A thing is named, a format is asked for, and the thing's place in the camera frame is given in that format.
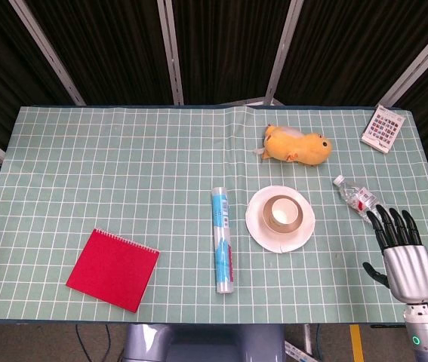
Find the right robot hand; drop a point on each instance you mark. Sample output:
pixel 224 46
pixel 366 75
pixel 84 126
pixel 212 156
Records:
pixel 410 265

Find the brown paper cup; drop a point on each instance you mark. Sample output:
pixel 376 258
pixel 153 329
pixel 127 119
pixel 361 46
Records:
pixel 281 215

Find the clear plastic water bottle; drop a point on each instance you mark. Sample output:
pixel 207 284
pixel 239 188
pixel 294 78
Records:
pixel 355 198

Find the red spiral notebook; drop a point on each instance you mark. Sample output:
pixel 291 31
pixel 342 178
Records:
pixel 112 270

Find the white paper plate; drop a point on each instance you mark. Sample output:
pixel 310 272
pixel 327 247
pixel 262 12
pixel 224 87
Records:
pixel 279 218

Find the white box with colourful print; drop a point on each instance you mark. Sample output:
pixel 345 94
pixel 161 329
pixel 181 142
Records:
pixel 383 129

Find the yellow plush duck toy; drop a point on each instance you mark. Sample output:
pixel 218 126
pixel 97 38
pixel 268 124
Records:
pixel 296 145

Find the rolled plastic bag roll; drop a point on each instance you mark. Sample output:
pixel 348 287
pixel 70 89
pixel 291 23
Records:
pixel 223 238

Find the green checked tablecloth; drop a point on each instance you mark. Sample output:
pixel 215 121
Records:
pixel 198 211

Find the grey robot torso base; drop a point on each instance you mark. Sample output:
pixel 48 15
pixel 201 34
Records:
pixel 202 343

